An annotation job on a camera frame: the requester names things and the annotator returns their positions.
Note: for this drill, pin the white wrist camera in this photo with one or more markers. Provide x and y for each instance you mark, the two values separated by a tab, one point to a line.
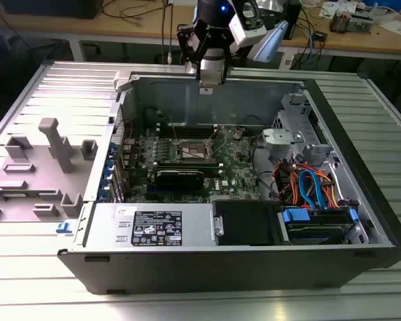
247	33

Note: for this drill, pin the green motherboard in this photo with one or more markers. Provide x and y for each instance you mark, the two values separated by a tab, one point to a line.
234	157

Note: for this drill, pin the square CPU chip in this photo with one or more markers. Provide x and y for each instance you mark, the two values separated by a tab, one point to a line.
210	78

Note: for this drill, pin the hard disk in blue carrier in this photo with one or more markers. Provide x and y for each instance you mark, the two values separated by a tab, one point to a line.
317	230

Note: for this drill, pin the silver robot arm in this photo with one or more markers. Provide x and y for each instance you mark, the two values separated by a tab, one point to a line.
270	40

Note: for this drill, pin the grey parts rack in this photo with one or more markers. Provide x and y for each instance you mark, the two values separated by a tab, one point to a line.
36	177

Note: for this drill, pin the silver power supply unit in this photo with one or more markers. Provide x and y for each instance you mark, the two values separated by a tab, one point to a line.
103	227

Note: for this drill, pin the small black box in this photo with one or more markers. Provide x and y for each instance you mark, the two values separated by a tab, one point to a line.
321	36

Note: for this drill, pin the wooden workbench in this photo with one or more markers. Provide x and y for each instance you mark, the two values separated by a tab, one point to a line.
354	41

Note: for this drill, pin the small blue plastic clip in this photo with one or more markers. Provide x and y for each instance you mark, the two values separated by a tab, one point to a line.
64	228

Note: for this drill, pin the black PC case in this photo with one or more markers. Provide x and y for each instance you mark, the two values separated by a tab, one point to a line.
220	271

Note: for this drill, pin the black power supply label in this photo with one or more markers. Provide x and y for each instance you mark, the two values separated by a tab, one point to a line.
157	230

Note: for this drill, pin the white printed cards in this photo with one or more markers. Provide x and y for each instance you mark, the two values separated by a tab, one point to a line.
329	8

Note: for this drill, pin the white labelled box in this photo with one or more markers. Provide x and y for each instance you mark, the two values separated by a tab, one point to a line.
286	61

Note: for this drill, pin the black upright tower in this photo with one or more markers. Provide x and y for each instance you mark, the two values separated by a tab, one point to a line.
295	20

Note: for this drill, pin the black RAM slot bank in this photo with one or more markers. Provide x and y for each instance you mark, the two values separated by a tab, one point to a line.
200	131

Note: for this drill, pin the copper finned cooler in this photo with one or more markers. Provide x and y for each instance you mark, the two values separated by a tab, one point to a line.
341	23

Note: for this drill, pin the blue card latch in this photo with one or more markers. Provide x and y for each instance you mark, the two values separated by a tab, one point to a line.
110	165
104	195
112	150
107	180

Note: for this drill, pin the black graphics card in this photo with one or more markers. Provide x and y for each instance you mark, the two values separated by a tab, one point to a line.
178	180

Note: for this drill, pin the white paper sheets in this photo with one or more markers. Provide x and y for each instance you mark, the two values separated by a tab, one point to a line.
396	26

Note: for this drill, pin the large black box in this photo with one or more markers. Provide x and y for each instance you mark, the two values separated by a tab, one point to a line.
53	8

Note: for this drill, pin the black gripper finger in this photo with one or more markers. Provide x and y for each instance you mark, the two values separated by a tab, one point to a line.
187	43
225	47

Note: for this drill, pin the grey metal device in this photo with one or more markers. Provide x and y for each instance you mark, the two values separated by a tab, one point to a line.
361	23

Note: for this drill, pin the CPU socket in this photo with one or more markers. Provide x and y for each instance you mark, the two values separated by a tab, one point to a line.
197	147

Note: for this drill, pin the silver metal drive cage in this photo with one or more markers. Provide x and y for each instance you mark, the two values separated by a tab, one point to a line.
280	138

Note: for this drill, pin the white corner bracket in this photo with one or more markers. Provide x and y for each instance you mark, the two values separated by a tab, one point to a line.
123	82

